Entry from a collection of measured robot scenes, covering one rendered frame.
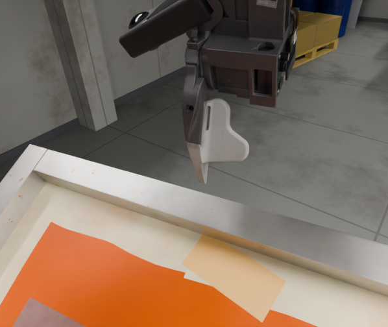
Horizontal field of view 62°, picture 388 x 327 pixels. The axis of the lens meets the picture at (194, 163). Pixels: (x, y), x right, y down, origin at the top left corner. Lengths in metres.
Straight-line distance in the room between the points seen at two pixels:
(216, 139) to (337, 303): 0.20
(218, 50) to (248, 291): 0.24
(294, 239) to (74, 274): 0.26
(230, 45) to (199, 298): 0.26
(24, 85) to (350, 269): 3.23
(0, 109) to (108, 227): 2.95
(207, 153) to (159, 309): 0.18
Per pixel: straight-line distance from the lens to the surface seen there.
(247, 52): 0.26
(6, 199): 0.50
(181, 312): 0.38
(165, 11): 0.30
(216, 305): 0.37
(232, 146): 0.30
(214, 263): 0.38
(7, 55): 3.29
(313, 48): 5.41
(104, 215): 0.45
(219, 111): 0.30
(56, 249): 0.47
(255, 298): 0.37
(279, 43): 0.27
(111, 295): 0.41
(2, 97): 3.33
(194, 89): 0.28
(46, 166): 0.50
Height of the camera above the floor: 1.66
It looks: 36 degrees down
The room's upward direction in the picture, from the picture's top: 3 degrees counter-clockwise
